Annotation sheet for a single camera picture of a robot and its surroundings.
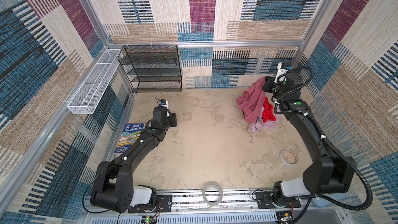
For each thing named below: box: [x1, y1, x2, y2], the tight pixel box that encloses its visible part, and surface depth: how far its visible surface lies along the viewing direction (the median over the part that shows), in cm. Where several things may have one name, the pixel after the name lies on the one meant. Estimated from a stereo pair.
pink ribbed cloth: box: [235, 76, 266, 124], surface depth 87 cm
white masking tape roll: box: [279, 148, 300, 167], surface depth 89 cm
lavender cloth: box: [247, 107, 281, 133], surface depth 95 cm
